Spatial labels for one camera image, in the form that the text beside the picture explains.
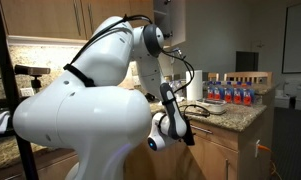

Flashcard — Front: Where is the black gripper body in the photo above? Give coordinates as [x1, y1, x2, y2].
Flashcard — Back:
[182, 123, 195, 146]

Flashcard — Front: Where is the wooden drawer with steel handle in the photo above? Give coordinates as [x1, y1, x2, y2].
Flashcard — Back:
[190, 121, 238, 150]

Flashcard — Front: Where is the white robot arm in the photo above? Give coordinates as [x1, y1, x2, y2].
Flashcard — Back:
[13, 16, 194, 180]

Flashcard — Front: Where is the wooden cabinet door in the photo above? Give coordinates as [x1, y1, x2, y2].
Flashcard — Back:
[188, 135, 238, 180]

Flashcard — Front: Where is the white plastic container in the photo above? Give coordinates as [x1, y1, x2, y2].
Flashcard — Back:
[196, 99, 227, 115]

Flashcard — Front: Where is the white paper towel roll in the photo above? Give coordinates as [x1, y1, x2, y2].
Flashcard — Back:
[186, 70, 203, 100]

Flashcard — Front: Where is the Fiji water bottle pack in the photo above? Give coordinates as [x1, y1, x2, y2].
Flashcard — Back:
[207, 81, 255, 106]

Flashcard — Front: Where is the wooden dining chair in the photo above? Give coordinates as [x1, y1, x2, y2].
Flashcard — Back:
[224, 71, 273, 85]

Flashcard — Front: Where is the white whiteboard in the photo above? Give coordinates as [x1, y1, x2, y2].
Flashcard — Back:
[282, 3, 301, 74]

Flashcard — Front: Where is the upper wooden cabinet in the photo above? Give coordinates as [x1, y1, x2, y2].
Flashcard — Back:
[0, 0, 154, 40]

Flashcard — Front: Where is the black camera on stand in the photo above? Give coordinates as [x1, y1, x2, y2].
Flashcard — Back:
[14, 64, 51, 93]

